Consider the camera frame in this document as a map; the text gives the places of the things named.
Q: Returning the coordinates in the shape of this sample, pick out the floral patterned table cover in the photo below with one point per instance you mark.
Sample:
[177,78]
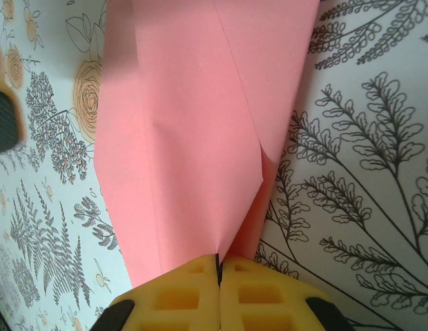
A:
[355,172]

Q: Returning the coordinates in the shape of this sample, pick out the pink cloth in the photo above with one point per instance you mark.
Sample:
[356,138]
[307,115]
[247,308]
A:
[200,120]

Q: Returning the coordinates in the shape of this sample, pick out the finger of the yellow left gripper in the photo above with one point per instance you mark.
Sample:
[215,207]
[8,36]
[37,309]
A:
[5,117]

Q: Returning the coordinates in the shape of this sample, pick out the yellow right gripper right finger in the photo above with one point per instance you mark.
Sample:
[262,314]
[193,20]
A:
[269,300]

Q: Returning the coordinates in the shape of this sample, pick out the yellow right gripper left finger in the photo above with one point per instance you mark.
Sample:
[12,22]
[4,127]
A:
[172,300]

